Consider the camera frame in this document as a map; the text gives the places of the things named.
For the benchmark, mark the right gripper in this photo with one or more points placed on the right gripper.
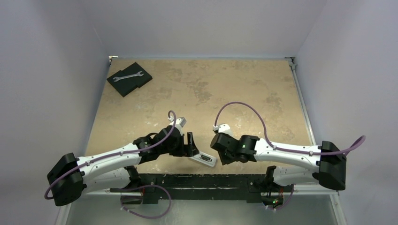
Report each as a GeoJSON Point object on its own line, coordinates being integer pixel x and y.
{"type": "Point", "coordinates": [217, 144]}

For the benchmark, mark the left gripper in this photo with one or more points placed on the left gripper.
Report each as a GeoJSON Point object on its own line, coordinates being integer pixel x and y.
{"type": "Point", "coordinates": [186, 150]}

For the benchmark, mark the white remote control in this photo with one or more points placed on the white remote control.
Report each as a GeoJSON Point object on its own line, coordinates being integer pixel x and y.
{"type": "Point", "coordinates": [197, 158]}

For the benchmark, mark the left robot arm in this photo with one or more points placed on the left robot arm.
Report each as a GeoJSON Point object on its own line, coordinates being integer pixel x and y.
{"type": "Point", "coordinates": [71, 176]}

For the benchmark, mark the silver open-end wrench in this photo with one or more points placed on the silver open-end wrench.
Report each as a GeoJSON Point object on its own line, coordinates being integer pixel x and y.
{"type": "Point", "coordinates": [138, 74]}

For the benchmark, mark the black foam pad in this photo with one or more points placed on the black foam pad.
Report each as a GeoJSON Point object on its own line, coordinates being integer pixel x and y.
{"type": "Point", "coordinates": [126, 86]}

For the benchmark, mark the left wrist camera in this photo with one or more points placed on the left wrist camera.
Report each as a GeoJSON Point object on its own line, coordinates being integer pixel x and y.
{"type": "Point", "coordinates": [179, 122]}

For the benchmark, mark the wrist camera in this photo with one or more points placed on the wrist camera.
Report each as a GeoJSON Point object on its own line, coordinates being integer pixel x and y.
{"type": "Point", "coordinates": [179, 122]}
{"type": "Point", "coordinates": [223, 128]}

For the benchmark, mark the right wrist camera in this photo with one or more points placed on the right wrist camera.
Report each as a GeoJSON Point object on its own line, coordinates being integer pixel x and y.
{"type": "Point", "coordinates": [223, 128]}

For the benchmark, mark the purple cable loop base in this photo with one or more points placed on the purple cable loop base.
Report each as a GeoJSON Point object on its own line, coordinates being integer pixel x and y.
{"type": "Point", "coordinates": [151, 200]}

